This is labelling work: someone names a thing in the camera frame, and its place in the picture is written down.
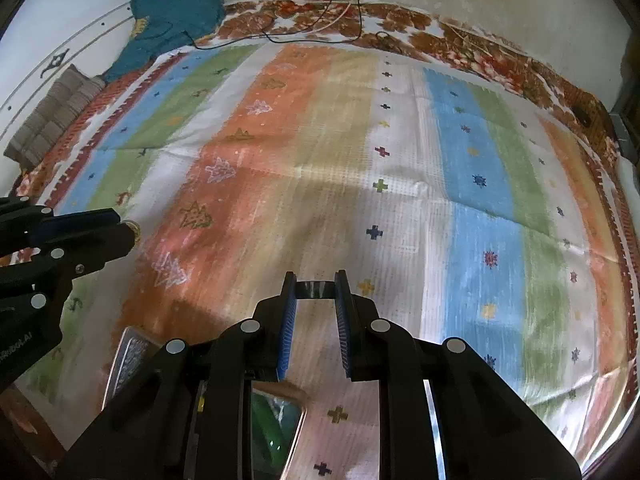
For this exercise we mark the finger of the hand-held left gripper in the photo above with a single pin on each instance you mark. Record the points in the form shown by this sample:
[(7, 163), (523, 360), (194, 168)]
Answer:
[(80, 220), (95, 250)]

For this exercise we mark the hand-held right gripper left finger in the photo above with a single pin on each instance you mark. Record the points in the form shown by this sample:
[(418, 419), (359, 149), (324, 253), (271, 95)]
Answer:
[(285, 340)]

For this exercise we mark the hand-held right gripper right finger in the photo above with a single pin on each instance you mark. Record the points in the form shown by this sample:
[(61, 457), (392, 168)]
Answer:
[(344, 340)]

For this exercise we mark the silver metal tin lid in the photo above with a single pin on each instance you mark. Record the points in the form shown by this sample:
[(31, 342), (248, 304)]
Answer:
[(315, 291)]

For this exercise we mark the green jade bangle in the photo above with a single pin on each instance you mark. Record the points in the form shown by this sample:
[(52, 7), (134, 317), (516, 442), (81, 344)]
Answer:
[(262, 425)]

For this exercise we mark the silver metal tin box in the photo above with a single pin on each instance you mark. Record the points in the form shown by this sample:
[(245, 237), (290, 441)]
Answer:
[(127, 360)]

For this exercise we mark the grey striped pillow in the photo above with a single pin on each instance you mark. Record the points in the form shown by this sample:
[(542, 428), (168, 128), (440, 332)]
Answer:
[(55, 115)]

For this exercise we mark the striped colourful mat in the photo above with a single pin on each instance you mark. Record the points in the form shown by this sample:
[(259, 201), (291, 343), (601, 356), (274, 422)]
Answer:
[(350, 160)]

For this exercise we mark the teal shirt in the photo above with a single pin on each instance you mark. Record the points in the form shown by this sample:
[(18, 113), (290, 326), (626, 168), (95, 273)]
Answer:
[(170, 5)]

